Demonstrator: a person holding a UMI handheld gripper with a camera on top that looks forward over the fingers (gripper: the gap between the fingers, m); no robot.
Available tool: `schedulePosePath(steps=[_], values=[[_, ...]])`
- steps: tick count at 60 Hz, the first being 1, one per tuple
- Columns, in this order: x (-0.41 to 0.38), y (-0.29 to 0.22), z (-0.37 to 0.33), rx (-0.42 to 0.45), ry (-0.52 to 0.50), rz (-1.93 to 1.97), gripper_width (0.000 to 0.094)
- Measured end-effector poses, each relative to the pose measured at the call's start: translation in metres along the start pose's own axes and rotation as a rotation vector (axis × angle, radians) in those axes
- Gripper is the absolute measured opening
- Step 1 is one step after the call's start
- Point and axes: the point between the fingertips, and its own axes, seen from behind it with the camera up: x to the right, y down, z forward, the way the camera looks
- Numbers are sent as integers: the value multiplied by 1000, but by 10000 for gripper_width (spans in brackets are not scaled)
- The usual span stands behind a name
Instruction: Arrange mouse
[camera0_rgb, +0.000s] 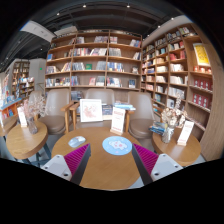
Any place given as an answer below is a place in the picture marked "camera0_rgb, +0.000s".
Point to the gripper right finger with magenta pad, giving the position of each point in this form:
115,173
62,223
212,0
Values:
152,166

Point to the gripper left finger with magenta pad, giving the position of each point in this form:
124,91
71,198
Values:
70,167

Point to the round blue mouse pad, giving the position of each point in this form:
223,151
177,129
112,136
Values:
117,145

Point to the round wooden right table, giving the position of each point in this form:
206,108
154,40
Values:
183,155

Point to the beige armchair right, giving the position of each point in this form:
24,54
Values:
143,117

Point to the beige armchair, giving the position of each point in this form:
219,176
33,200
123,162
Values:
108,100
56,116
143,117

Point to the white sign stand right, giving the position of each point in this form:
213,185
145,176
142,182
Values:
185,133

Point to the glass vase dried flowers right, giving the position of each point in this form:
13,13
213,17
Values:
172,118

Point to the glass vase dried flowers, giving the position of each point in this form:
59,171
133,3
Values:
172,118
32,108

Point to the round wooden left table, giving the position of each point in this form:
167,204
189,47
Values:
22,144

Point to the framed pink white picture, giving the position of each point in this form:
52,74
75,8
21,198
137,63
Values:
91,110

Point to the beige armchair left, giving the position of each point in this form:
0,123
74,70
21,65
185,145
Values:
56,116

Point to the red white sign stand centre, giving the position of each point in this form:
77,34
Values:
118,117

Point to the stack of blue books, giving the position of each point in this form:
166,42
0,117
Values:
125,106

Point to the glass vase dried flowers left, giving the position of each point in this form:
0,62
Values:
32,108

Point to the white sign stand left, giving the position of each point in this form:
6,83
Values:
22,117

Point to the beige armchair middle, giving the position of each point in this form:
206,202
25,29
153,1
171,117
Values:
108,100

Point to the distant wooden bookshelf left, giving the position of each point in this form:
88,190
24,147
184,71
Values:
22,82

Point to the large wooden bookshelf back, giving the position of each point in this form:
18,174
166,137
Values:
104,58

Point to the yellow poster on shelf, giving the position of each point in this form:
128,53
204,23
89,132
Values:
201,54

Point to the wooden bookshelf right wall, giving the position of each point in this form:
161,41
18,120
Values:
170,68

